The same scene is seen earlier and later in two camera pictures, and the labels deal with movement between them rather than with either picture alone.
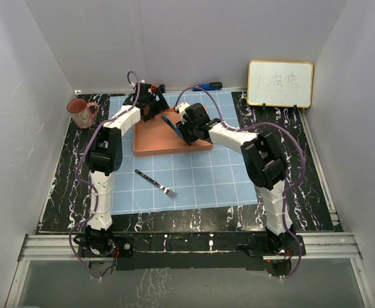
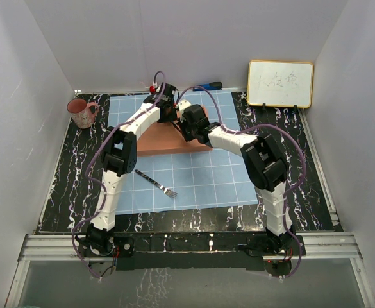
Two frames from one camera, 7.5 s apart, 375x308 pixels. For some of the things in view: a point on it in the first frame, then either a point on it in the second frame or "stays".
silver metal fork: [166, 190] stays
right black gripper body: [188, 130] stays
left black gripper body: [156, 108] -> [170, 117]
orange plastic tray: [155, 136] stays
